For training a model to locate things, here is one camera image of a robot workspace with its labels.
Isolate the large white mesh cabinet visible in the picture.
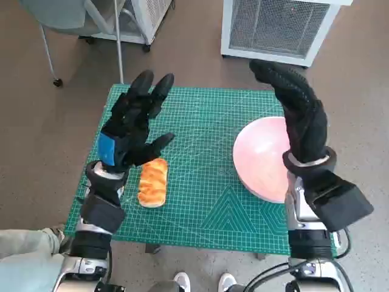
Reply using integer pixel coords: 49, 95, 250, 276
220, 0, 355, 68

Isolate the grey chair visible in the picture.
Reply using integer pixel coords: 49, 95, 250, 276
18, 0, 106, 88

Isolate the silver metal pole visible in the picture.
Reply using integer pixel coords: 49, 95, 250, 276
112, 0, 125, 85

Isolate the pink bowl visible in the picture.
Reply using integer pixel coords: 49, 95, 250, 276
233, 116, 292, 204

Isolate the thin black right camera cable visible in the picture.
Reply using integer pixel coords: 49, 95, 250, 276
334, 226, 352, 259

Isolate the white wheeled mesh cabinet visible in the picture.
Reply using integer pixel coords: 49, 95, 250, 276
78, 0, 174, 53

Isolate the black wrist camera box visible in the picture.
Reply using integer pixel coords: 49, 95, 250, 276
303, 170, 374, 232
80, 194, 126, 235

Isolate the person's shoe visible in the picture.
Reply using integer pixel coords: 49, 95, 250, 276
48, 224, 67, 246

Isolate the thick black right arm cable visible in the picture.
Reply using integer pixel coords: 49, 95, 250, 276
243, 262, 292, 292

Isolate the green cutting mat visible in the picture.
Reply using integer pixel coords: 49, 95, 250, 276
63, 84, 340, 256

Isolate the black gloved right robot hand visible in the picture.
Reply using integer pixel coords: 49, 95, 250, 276
249, 59, 329, 164

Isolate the long striped toy bread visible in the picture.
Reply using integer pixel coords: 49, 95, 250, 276
137, 158, 169, 209

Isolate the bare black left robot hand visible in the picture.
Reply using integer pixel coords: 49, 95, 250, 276
96, 69, 176, 167

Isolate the white shoe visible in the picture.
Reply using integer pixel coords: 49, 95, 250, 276
218, 273, 237, 292
173, 272, 191, 292

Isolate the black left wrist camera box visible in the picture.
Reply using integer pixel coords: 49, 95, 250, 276
80, 194, 126, 235

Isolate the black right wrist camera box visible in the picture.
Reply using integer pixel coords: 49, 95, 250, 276
303, 170, 374, 232

